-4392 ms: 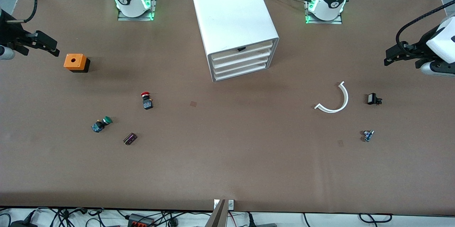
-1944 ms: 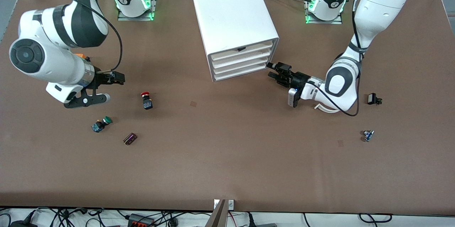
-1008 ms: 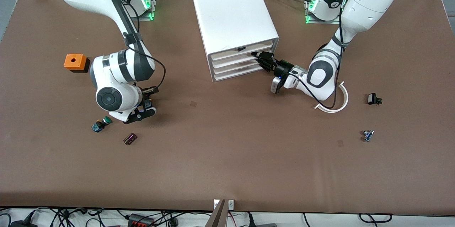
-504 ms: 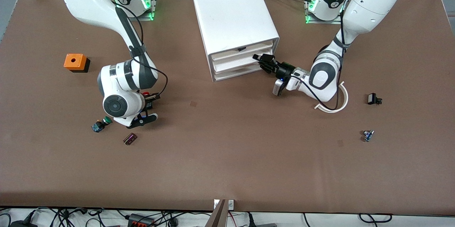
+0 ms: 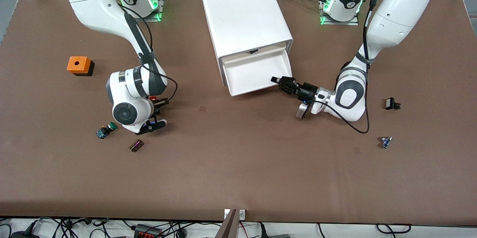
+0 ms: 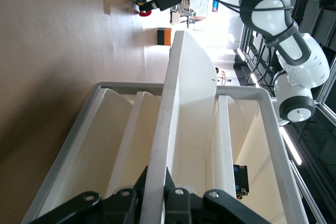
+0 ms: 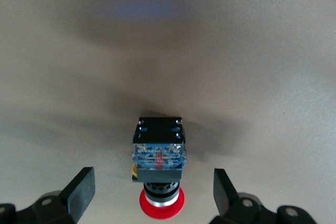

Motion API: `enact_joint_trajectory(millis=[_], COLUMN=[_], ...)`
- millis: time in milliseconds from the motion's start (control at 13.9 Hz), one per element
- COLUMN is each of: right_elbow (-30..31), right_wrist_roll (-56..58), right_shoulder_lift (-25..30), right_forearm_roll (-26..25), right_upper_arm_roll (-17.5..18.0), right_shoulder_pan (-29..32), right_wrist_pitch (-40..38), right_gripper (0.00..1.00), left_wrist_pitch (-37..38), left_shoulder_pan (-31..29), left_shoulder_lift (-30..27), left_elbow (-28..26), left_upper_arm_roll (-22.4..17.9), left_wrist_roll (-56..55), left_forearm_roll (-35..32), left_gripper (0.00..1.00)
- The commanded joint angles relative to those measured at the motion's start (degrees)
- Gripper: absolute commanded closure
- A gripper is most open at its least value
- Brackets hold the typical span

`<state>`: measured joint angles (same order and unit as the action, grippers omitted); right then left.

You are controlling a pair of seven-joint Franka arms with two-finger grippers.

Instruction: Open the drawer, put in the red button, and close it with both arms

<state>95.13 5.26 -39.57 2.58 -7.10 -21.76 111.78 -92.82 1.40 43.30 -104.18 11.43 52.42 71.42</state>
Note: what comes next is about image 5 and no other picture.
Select white drawer with black handle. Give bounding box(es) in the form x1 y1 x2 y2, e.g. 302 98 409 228
220 41 288 64
222 48 293 97

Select white drawer cabinet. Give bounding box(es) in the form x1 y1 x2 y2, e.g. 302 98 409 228
199 0 293 87

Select orange box with black base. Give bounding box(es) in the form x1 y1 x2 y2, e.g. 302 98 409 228
66 56 95 77

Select black power strip red switches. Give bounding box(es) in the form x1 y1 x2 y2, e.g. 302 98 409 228
133 224 163 238

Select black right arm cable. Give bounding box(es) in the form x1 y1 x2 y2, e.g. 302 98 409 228
125 12 179 103

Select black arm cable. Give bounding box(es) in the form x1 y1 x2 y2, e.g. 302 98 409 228
309 0 384 134
125 12 179 103

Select green push button switch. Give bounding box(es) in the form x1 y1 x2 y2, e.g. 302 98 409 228
96 122 118 140

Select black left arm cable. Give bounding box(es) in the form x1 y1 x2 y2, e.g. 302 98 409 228
309 0 384 134

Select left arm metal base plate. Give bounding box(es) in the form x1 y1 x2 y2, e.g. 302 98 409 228
320 0 360 26

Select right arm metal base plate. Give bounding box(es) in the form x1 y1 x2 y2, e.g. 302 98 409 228
143 0 165 22

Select grey camera stand post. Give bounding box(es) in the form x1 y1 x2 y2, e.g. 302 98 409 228
214 209 239 238

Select black looped floor cable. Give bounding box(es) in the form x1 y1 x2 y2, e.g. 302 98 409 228
376 223 412 234

